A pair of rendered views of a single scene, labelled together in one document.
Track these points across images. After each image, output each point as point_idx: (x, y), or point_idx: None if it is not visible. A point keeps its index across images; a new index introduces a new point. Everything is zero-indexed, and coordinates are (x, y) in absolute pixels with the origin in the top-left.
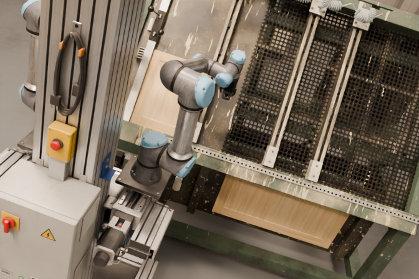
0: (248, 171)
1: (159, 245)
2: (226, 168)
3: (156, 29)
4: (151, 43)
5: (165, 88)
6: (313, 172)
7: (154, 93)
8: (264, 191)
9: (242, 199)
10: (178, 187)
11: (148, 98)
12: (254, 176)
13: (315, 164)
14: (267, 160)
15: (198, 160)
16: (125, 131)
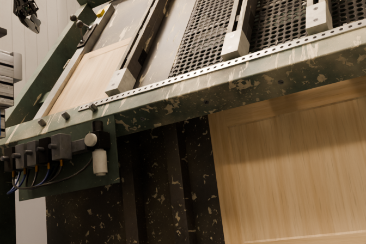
0: (201, 78)
1: None
2: (165, 93)
3: (85, 37)
4: (80, 49)
5: (91, 74)
6: (313, 17)
7: (78, 84)
8: (293, 157)
9: (267, 202)
10: (99, 162)
11: (71, 92)
12: (212, 78)
13: (311, 8)
14: (226, 48)
15: (122, 106)
16: (32, 127)
